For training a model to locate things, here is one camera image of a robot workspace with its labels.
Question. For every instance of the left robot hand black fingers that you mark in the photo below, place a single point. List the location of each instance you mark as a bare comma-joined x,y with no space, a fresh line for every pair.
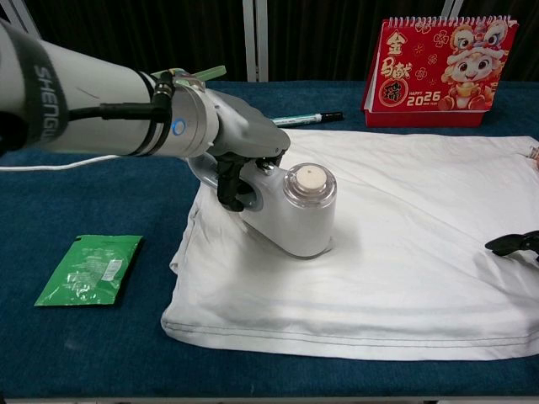
248,130

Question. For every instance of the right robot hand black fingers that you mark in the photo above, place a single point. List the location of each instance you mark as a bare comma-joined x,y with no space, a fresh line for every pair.
518,246

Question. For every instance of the white handheld steam iron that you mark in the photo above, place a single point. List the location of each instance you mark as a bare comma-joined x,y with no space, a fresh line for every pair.
303,227

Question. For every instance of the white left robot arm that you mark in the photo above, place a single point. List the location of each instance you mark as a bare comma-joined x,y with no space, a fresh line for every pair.
105,88

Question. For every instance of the dark blue tablecloth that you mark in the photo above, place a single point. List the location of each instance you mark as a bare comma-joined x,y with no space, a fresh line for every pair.
84,357

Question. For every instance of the white marker with black cap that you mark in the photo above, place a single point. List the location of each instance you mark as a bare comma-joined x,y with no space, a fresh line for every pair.
303,119

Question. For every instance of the light green plastic scoop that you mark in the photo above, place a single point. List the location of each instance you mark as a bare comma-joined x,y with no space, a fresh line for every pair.
210,72

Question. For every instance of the small pale garment tag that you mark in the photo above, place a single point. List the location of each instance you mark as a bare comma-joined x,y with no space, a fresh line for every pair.
535,153

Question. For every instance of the dark pleated curtain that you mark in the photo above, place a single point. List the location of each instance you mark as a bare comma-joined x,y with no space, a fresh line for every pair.
316,38

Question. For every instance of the white folded t-shirt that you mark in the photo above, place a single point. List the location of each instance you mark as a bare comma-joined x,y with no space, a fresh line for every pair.
379,286

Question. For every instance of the red 2026 desk calendar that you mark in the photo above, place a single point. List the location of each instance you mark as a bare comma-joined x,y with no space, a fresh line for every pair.
425,71

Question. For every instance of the green foil sachet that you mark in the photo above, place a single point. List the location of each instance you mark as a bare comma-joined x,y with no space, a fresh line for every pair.
92,271

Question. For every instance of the upright white frame post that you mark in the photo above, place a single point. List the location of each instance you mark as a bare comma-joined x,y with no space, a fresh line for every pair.
255,38

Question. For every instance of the thin white frame post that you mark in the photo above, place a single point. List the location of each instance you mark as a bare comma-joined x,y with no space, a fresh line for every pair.
454,7

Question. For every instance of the slanted white frame post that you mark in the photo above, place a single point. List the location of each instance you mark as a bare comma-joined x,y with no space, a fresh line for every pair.
17,14

